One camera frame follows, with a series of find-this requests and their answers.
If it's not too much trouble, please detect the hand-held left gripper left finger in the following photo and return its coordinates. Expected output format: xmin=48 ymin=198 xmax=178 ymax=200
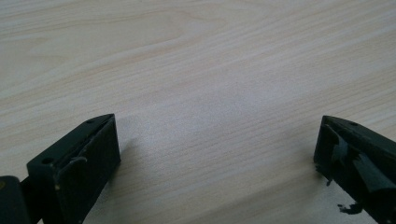
xmin=26 ymin=113 xmax=122 ymax=224

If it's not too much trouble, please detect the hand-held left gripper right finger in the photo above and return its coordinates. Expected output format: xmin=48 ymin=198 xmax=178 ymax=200
xmin=313 ymin=115 xmax=396 ymax=224

